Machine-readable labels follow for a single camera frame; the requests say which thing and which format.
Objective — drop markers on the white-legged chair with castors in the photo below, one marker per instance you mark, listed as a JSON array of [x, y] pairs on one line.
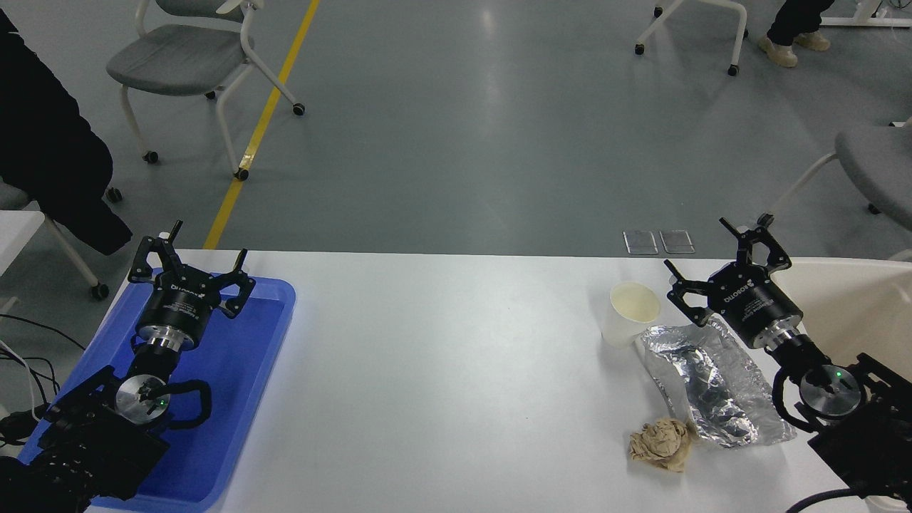
[[71, 253]]

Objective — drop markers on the blue plastic tray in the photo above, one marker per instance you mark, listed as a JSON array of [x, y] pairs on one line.
[[242, 370]]

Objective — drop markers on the large pale bin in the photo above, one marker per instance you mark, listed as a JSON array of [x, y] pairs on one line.
[[855, 306]]

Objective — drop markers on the small white table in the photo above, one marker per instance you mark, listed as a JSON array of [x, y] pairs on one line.
[[14, 235]]

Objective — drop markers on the crumpled silver foil tray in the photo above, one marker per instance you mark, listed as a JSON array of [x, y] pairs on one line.
[[719, 385]]

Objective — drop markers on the white chair frame with castors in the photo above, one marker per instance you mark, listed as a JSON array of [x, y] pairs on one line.
[[734, 35]]

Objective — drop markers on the person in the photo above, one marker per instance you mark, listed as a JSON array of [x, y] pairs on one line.
[[50, 142], [791, 28]]

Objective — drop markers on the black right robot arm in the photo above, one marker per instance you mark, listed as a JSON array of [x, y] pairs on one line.
[[869, 434]]

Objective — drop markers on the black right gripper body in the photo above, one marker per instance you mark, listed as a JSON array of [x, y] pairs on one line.
[[755, 306]]

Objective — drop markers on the crumpled tan paper ball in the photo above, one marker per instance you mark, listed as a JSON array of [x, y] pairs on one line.
[[662, 443]]

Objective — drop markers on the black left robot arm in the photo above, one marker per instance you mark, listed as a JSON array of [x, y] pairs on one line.
[[85, 442]]

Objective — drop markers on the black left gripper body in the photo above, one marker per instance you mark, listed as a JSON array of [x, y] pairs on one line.
[[178, 306]]

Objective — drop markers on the white paper cup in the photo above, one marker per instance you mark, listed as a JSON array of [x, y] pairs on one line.
[[627, 313]]

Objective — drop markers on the silver floor plate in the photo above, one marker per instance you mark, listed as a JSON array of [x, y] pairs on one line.
[[677, 241], [640, 242]]

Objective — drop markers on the white desk base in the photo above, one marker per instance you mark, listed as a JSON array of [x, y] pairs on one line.
[[869, 20]]

